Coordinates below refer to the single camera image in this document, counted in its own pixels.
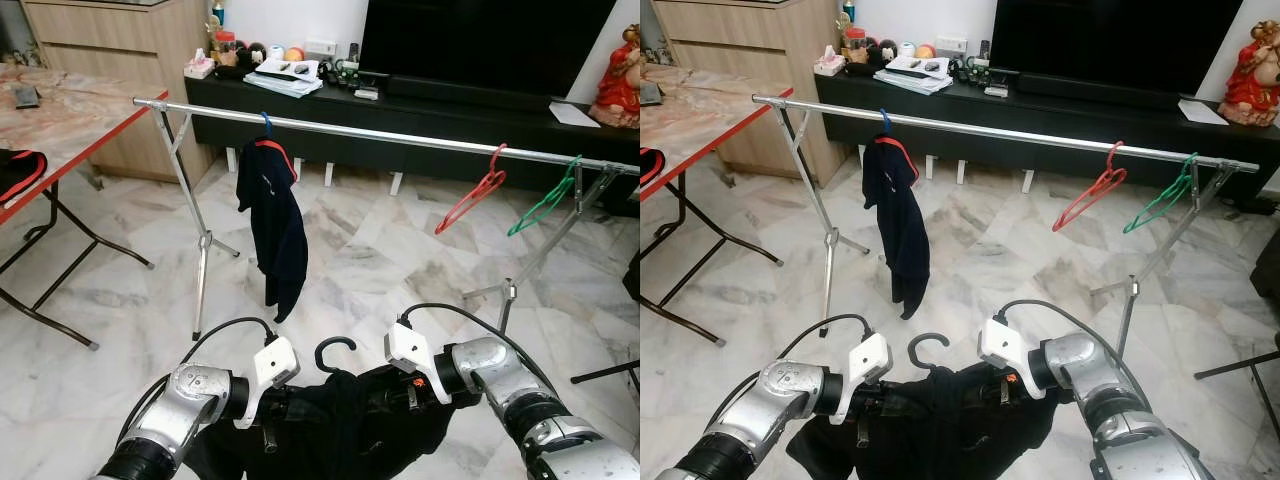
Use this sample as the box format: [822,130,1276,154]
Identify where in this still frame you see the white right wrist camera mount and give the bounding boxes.
[978,318,1046,401]
[384,322,453,404]

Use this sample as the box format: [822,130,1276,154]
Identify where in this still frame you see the black t-shirt with green print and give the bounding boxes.
[785,362,1076,480]
[185,365,481,480]

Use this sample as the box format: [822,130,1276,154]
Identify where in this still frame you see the green plastic hanger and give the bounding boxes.
[1122,152,1199,235]
[507,155,583,238]

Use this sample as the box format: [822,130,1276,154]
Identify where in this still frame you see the red plastic hanger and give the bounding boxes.
[1052,140,1128,233]
[434,143,508,236]

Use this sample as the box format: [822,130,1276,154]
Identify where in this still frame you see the white paper sheet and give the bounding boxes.
[1178,98,1231,126]
[548,100,603,128]

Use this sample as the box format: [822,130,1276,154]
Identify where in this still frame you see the black television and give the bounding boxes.
[358,0,619,99]
[990,0,1246,96]

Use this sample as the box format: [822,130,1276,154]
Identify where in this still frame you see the stack of white papers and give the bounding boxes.
[243,58,324,99]
[873,55,954,96]

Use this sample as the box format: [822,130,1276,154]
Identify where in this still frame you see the black metal furniture leg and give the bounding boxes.
[572,360,641,386]
[1195,350,1280,381]

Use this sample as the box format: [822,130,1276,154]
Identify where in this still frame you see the silver metal clothes rack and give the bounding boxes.
[750,93,1263,359]
[131,95,641,343]

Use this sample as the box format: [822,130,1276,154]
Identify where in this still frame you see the light wooden cabinet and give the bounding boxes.
[650,0,846,186]
[20,0,216,186]

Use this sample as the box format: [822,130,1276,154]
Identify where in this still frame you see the red seated statue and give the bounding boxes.
[1218,18,1280,128]
[590,25,641,129]

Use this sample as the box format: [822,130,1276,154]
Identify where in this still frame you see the navy shirt with red trim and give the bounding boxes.
[236,137,309,324]
[862,135,931,321]

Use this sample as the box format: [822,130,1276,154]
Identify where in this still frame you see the black plastic hanger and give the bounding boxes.
[314,336,358,376]
[907,332,951,373]

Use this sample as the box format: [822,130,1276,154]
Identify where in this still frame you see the black soundbar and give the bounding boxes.
[387,75,561,113]
[1015,72,1186,111]

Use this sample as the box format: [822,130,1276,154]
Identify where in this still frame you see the marble-print folding table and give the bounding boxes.
[640,70,796,346]
[0,65,171,351]

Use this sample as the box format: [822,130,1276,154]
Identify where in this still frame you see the black TV console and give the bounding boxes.
[815,72,1280,201]
[183,75,641,216]

